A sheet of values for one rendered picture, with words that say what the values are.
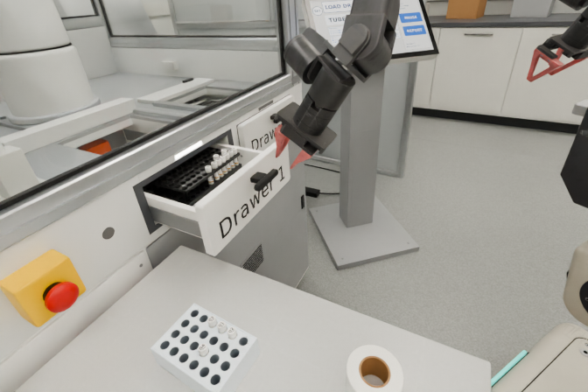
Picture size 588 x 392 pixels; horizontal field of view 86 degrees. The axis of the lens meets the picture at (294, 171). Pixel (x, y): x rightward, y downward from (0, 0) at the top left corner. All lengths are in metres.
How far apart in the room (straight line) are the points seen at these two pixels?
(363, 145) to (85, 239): 1.27
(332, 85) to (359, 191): 1.27
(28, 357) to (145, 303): 0.16
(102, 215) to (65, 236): 0.06
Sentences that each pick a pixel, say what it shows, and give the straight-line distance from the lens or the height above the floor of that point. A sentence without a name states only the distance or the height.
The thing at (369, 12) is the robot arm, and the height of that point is 1.19.
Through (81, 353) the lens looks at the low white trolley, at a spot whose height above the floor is 0.76.
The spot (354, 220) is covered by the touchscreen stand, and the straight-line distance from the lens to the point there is 1.83.
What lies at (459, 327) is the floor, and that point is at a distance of 1.58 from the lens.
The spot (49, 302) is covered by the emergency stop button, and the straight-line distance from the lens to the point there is 0.55.
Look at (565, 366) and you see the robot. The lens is 1.27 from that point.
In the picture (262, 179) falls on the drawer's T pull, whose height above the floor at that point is 0.91.
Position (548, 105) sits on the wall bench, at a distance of 3.52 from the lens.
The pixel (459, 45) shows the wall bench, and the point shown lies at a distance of 3.40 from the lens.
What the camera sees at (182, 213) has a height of 0.88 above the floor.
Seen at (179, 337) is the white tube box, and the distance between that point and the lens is 0.54.
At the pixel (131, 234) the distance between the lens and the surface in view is 0.67.
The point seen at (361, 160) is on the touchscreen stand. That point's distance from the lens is 1.63.
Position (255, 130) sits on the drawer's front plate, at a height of 0.90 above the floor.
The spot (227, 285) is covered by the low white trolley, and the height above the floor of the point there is 0.76.
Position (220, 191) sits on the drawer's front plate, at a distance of 0.56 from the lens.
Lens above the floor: 1.22
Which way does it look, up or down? 30 degrees down
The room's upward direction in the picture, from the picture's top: 4 degrees counter-clockwise
